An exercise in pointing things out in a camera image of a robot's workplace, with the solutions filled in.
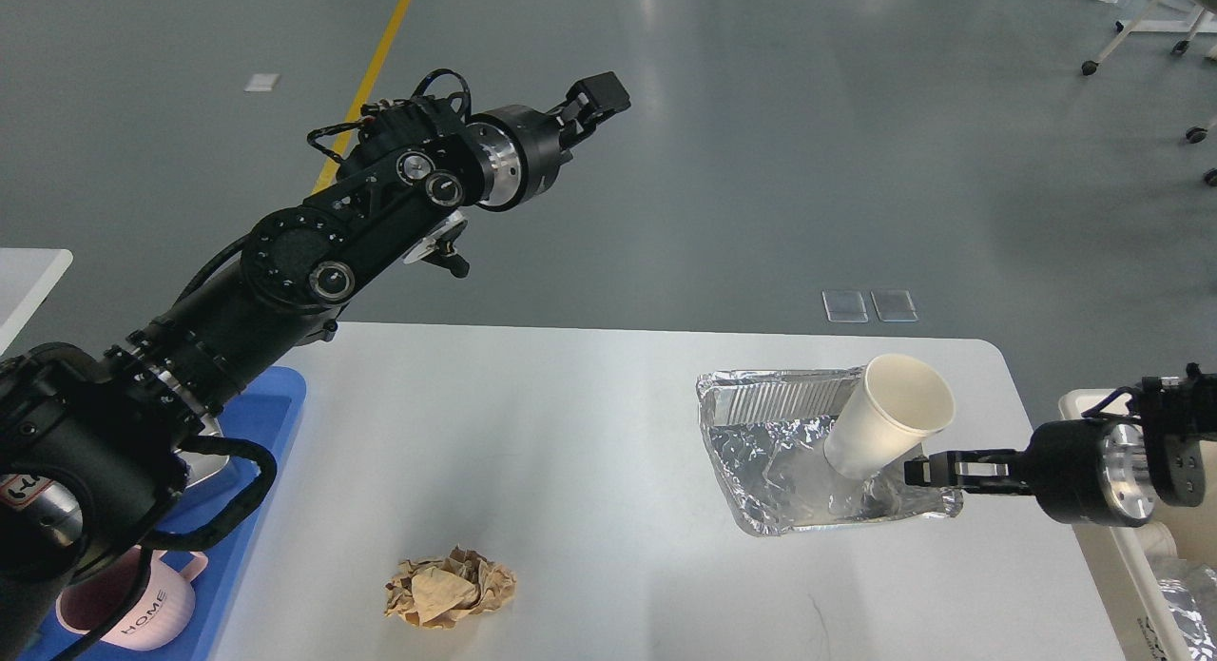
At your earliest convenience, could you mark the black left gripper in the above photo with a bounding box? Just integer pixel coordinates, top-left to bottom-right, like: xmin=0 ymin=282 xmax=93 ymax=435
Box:
xmin=469 ymin=71 xmax=633 ymax=213

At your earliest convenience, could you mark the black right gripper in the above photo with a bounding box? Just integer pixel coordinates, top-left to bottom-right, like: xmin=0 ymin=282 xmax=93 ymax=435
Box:
xmin=903 ymin=419 xmax=1157 ymax=528

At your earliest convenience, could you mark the white paper cup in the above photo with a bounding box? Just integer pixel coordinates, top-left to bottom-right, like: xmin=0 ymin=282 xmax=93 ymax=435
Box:
xmin=824 ymin=353 xmax=957 ymax=478

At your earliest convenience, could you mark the aluminium foil tray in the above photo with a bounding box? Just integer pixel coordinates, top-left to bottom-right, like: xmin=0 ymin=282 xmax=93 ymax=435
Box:
xmin=696 ymin=366 xmax=964 ymax=538

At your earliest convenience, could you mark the brown paper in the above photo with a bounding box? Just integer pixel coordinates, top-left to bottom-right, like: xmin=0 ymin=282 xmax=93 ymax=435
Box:
xmin=383 ymin=547 xmax=518 ymax=631

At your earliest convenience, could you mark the pink ribbed mug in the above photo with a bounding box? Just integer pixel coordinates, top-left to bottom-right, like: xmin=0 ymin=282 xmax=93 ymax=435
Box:
xmin=55 ymin=547 xmax=209 ymax=651

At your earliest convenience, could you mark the stainless steel rectangular container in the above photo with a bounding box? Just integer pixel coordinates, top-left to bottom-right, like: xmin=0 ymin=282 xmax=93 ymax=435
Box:
xmin=176 ymin=449 xmax=230 ymax=488

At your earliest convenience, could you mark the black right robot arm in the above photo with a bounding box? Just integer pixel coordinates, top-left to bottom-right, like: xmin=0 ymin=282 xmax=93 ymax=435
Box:
xmin=903 ymin=362 xmax=1216 ymax=528

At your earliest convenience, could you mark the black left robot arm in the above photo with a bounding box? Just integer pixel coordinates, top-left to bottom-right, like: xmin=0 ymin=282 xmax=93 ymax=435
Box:
xmin=1 ymin=68 xmax=630 ymax=660

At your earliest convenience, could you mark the cream plastic bin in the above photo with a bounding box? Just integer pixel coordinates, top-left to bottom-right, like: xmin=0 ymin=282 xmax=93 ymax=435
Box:
xmin=1073 ymin=441 xmax=1216 ymax=660

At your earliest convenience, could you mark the clear floor plate right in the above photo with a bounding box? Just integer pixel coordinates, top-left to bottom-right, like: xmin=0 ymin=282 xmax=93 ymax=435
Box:
xmin=870 ymin=289 xmax=918 ymax=323

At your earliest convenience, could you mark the clear floor plate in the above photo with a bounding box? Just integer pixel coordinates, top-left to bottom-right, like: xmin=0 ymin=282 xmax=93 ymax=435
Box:
xmin=870 ymin=289 xmax=918 ymax=323
xmin=821 ymin=289 xmax=870 ymax=324

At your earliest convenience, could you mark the white cup in bin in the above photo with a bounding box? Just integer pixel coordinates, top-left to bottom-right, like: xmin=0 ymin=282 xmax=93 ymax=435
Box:
xmin=1133 ymin=519 xmax=1178 ymax=562

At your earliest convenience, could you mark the clear floor plate left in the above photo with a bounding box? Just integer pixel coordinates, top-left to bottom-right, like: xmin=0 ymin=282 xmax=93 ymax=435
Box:
xmin=821 ymin=289 xmax=870 ymax=324

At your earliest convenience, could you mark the crumpled foil in bin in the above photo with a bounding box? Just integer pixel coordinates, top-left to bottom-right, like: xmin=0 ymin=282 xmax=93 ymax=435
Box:
xmin=1150 ymin=558 xmax=1216 ymax=660

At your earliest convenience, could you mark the white side table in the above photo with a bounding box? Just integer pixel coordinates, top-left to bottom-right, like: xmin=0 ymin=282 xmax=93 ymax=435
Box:
xmin=1 ymin=246 xmax=73 ymax=353

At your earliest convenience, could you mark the white wheeled frame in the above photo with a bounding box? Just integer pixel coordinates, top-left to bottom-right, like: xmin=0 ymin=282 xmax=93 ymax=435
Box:
xmin=1079 ymin=0 xmax=1217 ymax=186

